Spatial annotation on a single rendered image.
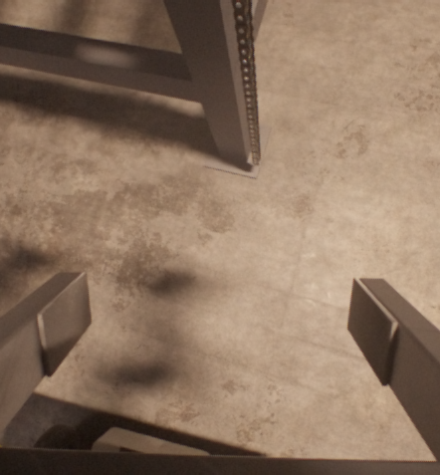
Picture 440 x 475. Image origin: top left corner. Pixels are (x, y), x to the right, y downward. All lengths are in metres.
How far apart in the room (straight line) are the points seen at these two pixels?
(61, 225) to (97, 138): 0.27
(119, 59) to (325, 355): 0.79
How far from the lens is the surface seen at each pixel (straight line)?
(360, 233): 0.95
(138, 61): 0.74
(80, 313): 0.17
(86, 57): 0.80
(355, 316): 0.17
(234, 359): 0.93
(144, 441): 0.94
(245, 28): 0.46
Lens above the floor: 0.91
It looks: 79 degrees down
